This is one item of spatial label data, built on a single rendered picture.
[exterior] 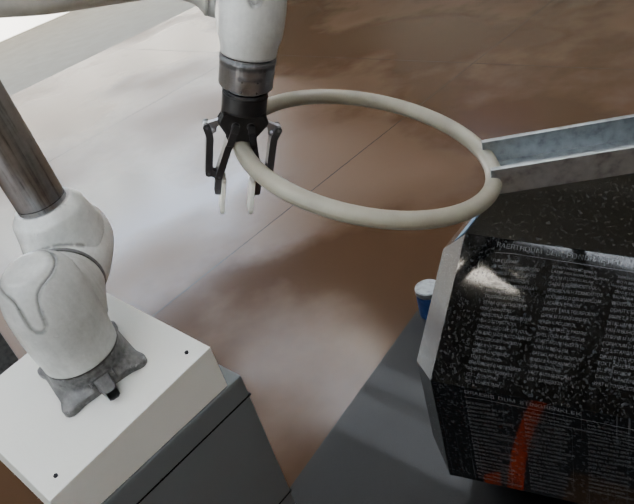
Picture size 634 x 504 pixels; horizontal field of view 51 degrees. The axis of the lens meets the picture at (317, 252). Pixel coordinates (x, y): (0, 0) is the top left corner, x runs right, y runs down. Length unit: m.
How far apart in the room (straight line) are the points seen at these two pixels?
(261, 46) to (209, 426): 0.77
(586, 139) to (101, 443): 1.04
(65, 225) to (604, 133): 1.03
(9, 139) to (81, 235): 0.23
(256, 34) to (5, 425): 0.89
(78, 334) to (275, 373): 1.40
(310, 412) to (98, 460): 1.24
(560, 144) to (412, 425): 1.22
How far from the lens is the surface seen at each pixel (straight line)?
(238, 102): 1.08
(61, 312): 1.27
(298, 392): 2.48
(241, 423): 1.47
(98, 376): 1.35
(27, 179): 1.37
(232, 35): 1.04
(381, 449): 2.22
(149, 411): 1.30
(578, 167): 1.22
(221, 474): 1.50
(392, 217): 1.01
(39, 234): 1.40
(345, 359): 2.55
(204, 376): 1.36
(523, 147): 1.30
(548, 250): 1.49
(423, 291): 2.53
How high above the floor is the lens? 1.73
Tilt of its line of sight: 33 degrees down
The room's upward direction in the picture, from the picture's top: 16 degrees counter-clockwise
